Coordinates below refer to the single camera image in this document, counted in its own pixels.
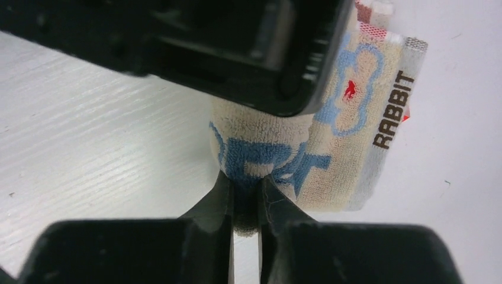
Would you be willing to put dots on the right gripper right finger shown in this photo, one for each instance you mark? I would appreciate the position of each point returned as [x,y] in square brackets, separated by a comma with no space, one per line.
[295,248]

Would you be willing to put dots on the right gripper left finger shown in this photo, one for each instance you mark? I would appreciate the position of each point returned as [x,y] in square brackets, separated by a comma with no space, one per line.
[193,248]

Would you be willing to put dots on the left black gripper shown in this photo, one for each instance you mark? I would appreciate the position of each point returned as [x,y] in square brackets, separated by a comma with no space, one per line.
[272,56]

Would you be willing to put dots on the rabbit print towel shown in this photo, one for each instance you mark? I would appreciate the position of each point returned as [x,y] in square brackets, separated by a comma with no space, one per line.
[331,160]

